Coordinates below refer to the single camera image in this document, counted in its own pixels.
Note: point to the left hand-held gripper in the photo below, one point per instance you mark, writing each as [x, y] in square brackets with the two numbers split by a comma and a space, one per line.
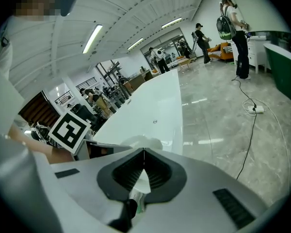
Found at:
[70, 132]

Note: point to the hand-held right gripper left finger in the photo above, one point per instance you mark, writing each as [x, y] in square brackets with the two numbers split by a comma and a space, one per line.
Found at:
[82, 198]

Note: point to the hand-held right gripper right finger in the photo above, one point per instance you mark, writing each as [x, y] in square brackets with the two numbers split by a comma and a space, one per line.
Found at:
[196, 203]

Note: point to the white bathtub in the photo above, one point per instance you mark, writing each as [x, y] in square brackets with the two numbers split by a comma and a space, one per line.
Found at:
[157, 98]

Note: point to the person's left forearm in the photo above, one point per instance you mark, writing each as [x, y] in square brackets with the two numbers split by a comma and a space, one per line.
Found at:
[38, 149]

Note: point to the long ceiling light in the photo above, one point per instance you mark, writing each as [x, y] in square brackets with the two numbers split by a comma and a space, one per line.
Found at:
[135, 44]
[92, 39]
[171, 22]

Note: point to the small wooden coffee table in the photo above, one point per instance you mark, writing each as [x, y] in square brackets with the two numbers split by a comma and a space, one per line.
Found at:
[184, 62]

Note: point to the white power strip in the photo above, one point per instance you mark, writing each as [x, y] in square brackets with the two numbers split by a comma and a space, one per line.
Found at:
[255, 109]

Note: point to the person's white shirt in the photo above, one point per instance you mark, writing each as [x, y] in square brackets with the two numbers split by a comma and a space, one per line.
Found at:
[31, 45]

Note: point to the orange sofa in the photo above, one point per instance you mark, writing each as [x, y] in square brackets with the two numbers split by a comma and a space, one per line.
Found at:
[223, 50]

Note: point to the black green backpack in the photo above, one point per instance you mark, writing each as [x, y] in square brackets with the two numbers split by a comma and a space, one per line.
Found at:
[225, 25]

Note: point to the white drawer cabinet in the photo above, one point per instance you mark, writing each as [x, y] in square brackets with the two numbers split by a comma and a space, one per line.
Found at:
[254, 52]

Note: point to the person's head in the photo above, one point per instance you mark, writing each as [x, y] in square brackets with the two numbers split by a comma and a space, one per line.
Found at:
[36, 6]

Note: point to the black head-worn camera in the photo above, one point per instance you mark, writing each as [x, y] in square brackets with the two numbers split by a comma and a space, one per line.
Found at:
[69, 1]

